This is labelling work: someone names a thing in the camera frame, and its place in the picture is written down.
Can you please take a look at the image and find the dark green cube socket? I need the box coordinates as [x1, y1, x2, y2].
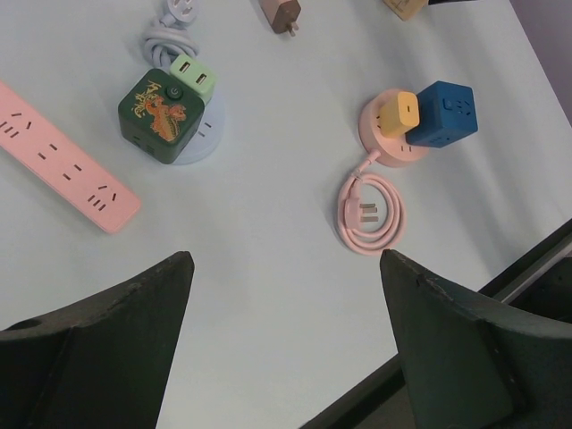
[118, 68, 206, 164]

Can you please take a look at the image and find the light green USB charger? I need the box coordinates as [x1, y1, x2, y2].
[169, 54, 217, 105]

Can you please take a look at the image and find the pink round socket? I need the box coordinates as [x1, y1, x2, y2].
[358, 88, 430, 168]

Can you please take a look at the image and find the light blue round socket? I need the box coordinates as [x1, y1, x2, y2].
[172, 89, 226, 165]

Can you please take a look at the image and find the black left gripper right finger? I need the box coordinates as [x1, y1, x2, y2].
[380, 250, 571, 428]

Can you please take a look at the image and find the brown plug adapter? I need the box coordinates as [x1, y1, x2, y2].
[259, 0, 301, 37]

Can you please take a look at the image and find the pink power strip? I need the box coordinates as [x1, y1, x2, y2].
[1, 84, 140, 233]

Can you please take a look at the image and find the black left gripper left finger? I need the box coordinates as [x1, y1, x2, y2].
[1, 251, 195, 428]

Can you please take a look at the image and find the yellow plug adapter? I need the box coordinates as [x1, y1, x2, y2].
[378, 89, 420, 139]

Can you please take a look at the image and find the pink coiled cable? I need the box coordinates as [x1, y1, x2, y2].
[335, 149, 408, 256]

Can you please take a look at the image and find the blue cube socket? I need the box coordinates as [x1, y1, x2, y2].
[406, 80, 478, 148]

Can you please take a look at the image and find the beige cube socket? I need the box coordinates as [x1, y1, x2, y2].
[383, 0, 429, 21]

